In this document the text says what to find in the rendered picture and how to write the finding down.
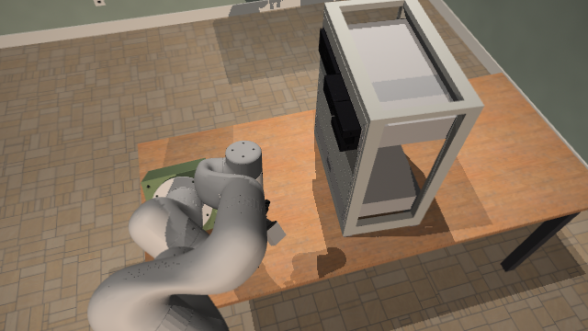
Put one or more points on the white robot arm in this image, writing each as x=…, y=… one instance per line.
x=139, y=297

